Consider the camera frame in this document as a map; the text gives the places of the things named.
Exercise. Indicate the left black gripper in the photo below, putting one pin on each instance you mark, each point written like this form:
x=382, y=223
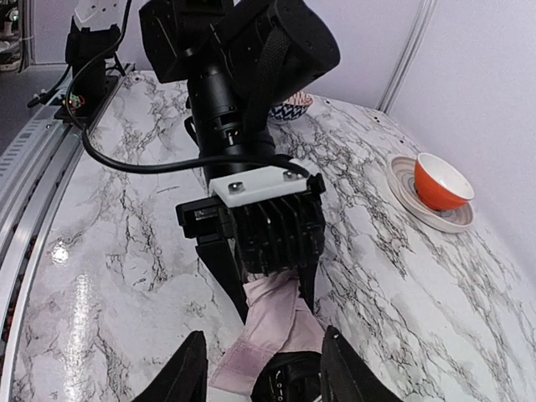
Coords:
x=289, y=223

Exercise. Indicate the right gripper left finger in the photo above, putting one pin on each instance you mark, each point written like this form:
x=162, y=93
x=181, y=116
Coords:
x=184, y=377

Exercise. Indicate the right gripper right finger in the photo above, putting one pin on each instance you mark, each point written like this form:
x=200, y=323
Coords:
x=345, y=376

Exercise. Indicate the pink and black umbrella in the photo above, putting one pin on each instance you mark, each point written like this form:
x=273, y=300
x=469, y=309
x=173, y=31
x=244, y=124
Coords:
x=278, y=321

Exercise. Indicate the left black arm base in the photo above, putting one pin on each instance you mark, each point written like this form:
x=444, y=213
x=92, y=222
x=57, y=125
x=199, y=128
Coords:
x=89, y=95

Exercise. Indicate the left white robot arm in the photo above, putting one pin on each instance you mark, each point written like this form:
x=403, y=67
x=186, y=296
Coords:
x=238, y=59

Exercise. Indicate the red patterned round pouch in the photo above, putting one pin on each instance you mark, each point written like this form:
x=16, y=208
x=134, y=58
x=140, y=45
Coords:
x=291, y=109

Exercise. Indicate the grey round plate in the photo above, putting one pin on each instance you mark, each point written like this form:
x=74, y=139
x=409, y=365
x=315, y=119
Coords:
x=401, y=180

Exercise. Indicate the red and white bowl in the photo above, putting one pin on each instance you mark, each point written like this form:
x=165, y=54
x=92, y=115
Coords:
x=439, y=185

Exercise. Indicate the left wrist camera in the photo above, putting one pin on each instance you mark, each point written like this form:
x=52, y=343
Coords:
x=266, y=183

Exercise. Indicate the aluminium front rail frame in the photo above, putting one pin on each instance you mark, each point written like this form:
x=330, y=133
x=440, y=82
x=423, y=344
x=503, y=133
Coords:
x=33, y=169

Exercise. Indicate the left aluminium corner post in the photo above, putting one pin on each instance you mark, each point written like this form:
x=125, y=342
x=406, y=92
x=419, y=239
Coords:
x=407, y=55

